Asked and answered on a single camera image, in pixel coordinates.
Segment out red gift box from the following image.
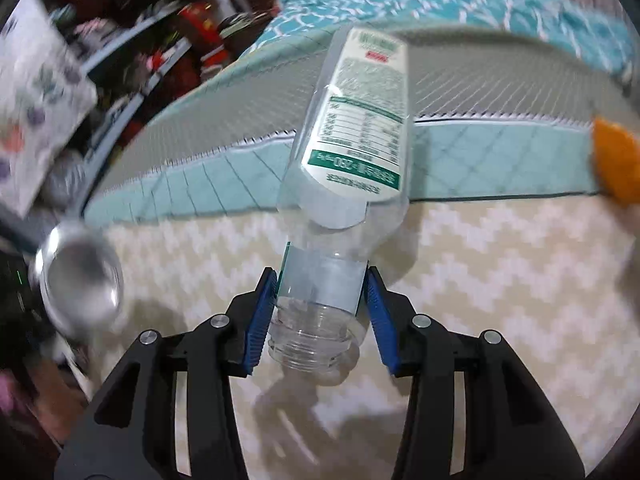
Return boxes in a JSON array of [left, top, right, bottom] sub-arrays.
[[177, 2, 226, 68]]

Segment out large orange peel half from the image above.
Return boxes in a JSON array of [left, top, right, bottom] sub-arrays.
[[590, 117, 640, 208]]

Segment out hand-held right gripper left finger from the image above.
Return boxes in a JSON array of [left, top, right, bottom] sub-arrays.
[[52, 266, 278, 480]]

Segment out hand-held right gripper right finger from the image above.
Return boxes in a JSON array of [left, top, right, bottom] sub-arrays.
[[364, 265, 586, 480]]

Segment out clear plastic bottle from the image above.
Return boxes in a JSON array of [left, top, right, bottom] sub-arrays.
[[267, 25, 413, 376]]

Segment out grey teal quilted mat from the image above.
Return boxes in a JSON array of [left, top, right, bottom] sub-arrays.
[[82, 22, 640, 228]]

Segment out grey shelf rack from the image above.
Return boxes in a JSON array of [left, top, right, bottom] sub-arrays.
[[50, 0, 236, 221]]

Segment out beige zigzag mat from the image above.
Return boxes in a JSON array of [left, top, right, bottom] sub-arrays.
[[75, 192, 638, 480]]

